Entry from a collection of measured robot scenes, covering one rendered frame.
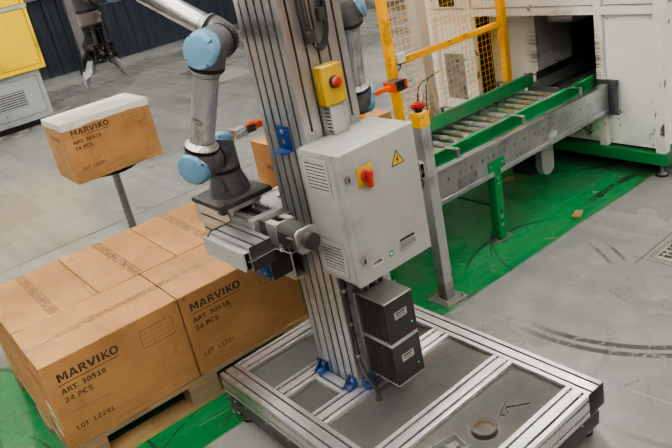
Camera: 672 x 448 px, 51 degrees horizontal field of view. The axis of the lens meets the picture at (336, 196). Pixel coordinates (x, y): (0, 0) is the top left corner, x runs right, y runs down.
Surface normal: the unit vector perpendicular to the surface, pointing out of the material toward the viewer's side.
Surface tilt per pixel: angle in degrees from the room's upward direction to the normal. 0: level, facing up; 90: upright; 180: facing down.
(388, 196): 90
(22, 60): 90
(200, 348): 90
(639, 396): 0
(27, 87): 91
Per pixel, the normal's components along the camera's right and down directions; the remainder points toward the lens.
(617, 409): -0.19, -0.91
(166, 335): 0.62, 0.18
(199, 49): -0.32, 0.30
